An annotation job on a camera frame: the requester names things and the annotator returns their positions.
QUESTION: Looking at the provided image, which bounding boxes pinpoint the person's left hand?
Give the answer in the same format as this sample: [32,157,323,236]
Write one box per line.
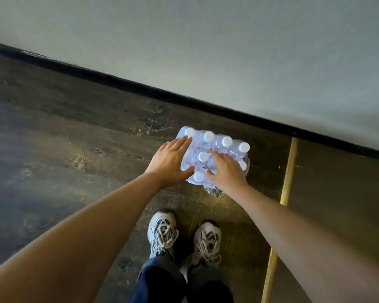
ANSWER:
[144,135,195,189]

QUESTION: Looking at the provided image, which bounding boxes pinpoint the black baseboard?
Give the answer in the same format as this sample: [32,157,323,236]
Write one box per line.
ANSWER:
[0,40,379,164]

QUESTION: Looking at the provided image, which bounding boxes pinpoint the shrink-wrapped pack of water bottles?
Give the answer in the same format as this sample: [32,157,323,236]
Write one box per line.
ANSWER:
[176,126,251,198]

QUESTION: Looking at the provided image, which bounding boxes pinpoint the white left sneaker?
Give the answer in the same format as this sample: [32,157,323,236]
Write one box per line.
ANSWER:
[147,211,180,259]

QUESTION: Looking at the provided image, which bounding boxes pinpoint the white right sneaker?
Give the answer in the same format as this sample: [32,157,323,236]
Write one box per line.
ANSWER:
[180,221,223,278]

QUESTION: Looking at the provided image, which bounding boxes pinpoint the person's right forearm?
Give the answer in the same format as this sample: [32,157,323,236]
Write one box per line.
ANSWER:
[232,185,379,303]

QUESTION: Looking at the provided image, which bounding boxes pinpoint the person's right hand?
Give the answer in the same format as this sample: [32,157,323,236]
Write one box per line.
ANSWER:
[206,150,249,196]

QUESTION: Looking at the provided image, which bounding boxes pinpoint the white sneaker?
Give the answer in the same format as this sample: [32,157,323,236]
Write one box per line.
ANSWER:
[147,211,180,259]
[180,221,223,278]

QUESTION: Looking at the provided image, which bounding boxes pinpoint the person's left forearm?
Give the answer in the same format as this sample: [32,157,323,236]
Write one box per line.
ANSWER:
[0,172,165,303]

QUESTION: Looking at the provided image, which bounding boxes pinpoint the dark blue trousers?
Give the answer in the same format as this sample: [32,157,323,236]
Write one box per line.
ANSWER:
[128,251,234,303]

